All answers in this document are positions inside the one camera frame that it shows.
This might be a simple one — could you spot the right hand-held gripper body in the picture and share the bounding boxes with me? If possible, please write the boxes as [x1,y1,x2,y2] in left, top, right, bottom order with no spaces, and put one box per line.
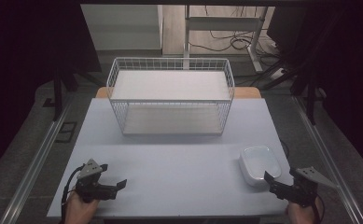
[289,166,339,208]

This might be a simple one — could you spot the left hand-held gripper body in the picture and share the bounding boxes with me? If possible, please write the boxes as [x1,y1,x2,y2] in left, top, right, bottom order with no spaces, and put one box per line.
[75,158,109,203]

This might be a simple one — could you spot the white rectangular dish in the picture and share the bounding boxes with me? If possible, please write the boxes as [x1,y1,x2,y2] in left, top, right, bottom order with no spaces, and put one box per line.
[238,145,282,189]

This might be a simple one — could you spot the person's right hand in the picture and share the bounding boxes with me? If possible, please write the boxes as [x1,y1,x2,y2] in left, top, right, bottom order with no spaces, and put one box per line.
[285,197,324,224]

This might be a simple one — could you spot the person's left hand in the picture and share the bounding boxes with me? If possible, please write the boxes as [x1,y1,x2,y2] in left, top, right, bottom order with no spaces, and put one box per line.
[64,190,100,224]

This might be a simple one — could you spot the black metal stand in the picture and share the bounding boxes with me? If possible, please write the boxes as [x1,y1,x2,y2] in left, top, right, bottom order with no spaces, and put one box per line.
[52,66,77,122]
[289,55,327,125]

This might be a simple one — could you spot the dark curtain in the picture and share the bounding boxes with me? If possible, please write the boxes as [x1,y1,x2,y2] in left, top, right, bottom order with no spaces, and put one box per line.
[0,0,103,181]
[306,0,363,178]

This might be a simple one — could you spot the white cabinet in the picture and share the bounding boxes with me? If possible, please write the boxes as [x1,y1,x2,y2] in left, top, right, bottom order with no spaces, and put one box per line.
[80,4,164,51]

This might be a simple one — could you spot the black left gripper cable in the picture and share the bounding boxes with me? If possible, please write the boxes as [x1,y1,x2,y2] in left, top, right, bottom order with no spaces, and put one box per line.
[60,164,86,224]

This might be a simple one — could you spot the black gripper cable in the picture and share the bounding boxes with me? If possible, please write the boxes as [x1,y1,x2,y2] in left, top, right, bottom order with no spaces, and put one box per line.
[313,194,327,224]
[60,164,86,224]

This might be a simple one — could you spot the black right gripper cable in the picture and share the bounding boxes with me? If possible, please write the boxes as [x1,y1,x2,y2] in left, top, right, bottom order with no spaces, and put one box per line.
[313,194,327,224]

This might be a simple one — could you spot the aluminium rail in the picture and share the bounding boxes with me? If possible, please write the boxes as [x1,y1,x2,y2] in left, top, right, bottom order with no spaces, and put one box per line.
[0,102,73,224]
[290,94,363,224]

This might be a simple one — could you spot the white wire shelf rack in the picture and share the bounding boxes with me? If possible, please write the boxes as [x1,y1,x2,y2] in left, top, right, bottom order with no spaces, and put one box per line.
[105,57,235,136]

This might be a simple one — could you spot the black floor cables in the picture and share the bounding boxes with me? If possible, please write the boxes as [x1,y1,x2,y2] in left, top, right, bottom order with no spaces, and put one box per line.
[188,6,283,57]

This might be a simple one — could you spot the white metal desk frame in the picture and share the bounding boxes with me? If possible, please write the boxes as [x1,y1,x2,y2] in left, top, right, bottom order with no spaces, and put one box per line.
[183,4,269,74]

